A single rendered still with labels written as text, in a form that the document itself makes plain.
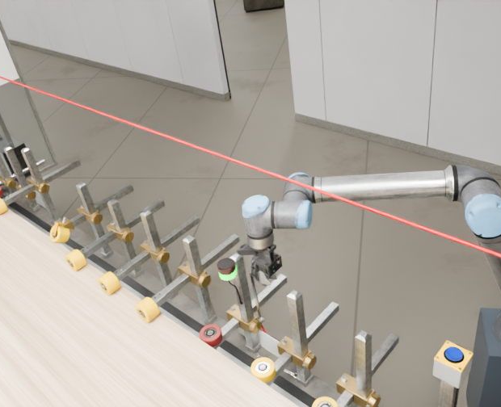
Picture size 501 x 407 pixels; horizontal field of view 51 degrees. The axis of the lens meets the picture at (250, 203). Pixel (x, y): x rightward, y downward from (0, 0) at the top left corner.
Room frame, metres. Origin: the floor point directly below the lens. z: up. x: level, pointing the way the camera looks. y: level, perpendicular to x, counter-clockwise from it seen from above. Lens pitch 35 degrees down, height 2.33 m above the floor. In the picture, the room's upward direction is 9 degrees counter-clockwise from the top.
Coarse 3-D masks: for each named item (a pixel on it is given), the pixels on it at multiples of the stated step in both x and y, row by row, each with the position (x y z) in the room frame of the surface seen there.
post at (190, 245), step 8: (184, 240) 1.54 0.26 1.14; (192, 240) 1.54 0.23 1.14; (184, 248) 1.55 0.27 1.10; (192, 248) 1.53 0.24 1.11; (192, 256) 1.53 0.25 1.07; (192, 264) 1.53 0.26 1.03; (200, 264) 1.55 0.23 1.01; (192, 272) 1.54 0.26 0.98; (200, 272) 1.54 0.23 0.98; (200, 288) 1.53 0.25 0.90; (200, 296) 1.53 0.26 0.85; (208, 296) 1.55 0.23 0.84; (200, 304) 1.55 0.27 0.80; (208, 304) 1.54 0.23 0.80; (208, 312) 1.53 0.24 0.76; (208, 320) 1.53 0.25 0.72
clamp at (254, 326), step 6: (228, 312) 1.41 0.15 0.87; (234, 312) 1.41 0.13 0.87; (228, 318) 1.41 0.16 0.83; (234, 318) 1.38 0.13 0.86; (240, 318) 1.37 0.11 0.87; (240, 324) 1.36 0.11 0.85; (246, 324) 1.34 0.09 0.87; (252, 324) 1.33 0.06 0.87; (258, 324) 1.34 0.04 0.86; (246, 330) 1.34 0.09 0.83; (252, 330) 1.32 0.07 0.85; (258, 330) 1.34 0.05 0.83
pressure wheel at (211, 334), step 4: (204, 328) 1.32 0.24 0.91; (208, 328) 1.32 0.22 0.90; (212, 328) 1.31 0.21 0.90; (216, 328) 1.31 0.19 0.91; (220, 328) 1.31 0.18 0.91; (200, 332) 1.30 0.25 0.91; (204, 332) 1.30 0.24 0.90; (208, 332) 1.29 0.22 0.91; (212, 332) 1.29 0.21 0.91; (216, 332) 1.29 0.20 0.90; (220, 332) 1.29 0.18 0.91; (200, 336) 1.28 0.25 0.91; (204, 336) 1.28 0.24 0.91; (208, 336) 1.28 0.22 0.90; (212, 336) 1.28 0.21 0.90; (216, 336) 1.27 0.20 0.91; (220, 336) 1.27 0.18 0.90; (204, 340) 1.26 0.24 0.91; (208, 340) 1.26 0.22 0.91; (212, 340) 1.26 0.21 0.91; (216, 340) 1.26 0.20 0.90; (220, 340) 1.27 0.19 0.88; (208, 344) 1.25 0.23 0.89; (212, 344) 1.25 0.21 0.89; (216, 344) 1.26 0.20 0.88
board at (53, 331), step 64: (0, 256) 1.96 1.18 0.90; (64, 256) 1.88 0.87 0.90; (0, 320) 1.54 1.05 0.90; (64, 320) 1.48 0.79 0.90; (128, 320) 1.43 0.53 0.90; (0, 384) 1.22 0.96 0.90; (64, 384) 1.17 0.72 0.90; (128, 384) 1.13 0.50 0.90; (192, 384) 1.09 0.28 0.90; (256, 384) 1.05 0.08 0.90
